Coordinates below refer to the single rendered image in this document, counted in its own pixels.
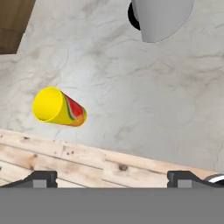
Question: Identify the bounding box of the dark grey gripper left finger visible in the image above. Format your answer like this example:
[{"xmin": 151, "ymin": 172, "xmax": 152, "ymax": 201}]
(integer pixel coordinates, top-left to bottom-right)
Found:
[{"xmin": 0, "ymin": 171, "xmax": 59, "ymax": 189}]

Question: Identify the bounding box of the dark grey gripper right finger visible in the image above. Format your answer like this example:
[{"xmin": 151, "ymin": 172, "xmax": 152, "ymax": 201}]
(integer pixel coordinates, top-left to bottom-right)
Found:
[{"xmin": 166, "ymin": 171, "xmax": 224, "ymax": 189}]

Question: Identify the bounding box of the yellow cup with watermelon print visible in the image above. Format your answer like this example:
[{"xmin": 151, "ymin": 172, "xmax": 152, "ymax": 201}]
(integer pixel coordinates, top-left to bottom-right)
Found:
[{"xmin": 31, "ymin": 87, "xmax": 88, "ymax": 128}]

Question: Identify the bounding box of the brown wooden cupboard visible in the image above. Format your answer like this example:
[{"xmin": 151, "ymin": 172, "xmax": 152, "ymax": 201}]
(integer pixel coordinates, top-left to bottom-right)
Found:
[{"xmin": 0, "ymin": 0, "xmax": 37, "ymax": 55}]

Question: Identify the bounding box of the white and black round object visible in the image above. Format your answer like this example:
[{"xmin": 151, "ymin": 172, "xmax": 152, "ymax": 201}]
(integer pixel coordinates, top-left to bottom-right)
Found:
[{"xmin": 127, "ymin": 0, "xmax": 194, "ymax": 44}]

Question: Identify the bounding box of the silver metal handle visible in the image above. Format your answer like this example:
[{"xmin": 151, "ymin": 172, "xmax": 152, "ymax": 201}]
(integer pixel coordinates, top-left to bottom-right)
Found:
[{"xmin": 204, "ymin": 173, "xmax": 224, "ymax": 186}]

